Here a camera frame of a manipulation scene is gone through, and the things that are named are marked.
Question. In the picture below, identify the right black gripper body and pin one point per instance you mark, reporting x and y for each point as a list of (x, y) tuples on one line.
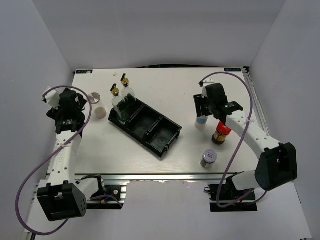
[(207, 107)]

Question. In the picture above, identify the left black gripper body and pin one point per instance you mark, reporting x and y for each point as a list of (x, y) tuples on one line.
[(55, 114)]

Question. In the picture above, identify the white blue-label shaker bottle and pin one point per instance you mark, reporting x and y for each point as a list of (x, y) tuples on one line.
[(200, 122)]

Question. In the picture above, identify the red-lid dark sauce jar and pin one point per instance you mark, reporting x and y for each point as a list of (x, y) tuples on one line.
[(221, 133)]

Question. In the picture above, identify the silver-lid clear shaker jar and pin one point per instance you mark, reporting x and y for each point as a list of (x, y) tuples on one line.
[(97, 105)]

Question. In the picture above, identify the clear oil glass bottle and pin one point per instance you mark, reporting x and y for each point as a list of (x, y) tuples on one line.
[(119, 104)]

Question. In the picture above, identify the dark sauce glass bottle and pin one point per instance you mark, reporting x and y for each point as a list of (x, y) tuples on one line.
[(128, 93)]

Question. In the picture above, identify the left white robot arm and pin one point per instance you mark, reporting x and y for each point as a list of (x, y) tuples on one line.
[(64, 197)]

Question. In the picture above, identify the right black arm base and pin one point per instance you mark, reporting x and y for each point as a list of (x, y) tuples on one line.
[(244, 205)]

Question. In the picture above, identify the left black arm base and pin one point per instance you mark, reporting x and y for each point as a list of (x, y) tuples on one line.
[(111, 197)]

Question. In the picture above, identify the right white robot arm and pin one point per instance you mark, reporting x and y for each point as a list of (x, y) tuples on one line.
[(277, 162)]

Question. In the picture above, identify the right blue logo sticker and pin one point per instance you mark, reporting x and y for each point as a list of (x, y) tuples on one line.
[(231, 69)]

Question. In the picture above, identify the blue logo sticker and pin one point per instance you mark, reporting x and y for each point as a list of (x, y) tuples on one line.
[(83, 71), (231, 69)]

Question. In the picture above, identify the left blue logo sticker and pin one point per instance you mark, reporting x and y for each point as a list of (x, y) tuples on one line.
[(83, 71)]

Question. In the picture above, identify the small silver-lid spice jar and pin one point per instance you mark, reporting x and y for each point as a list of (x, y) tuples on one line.
[(208, 158)]

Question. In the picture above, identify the black three-compartment tray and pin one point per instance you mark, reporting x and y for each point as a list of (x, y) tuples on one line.
[(147, 126)]

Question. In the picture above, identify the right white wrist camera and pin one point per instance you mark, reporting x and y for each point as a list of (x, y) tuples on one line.
[(205, 83)]

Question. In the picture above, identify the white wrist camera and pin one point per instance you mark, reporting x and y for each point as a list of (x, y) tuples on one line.
[(205, 83), (52, 98)]

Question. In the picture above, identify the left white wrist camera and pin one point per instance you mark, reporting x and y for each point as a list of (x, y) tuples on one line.
[(52, 98)]

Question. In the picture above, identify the aluminium front rail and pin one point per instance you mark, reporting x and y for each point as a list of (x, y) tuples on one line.
[(162, 177)]

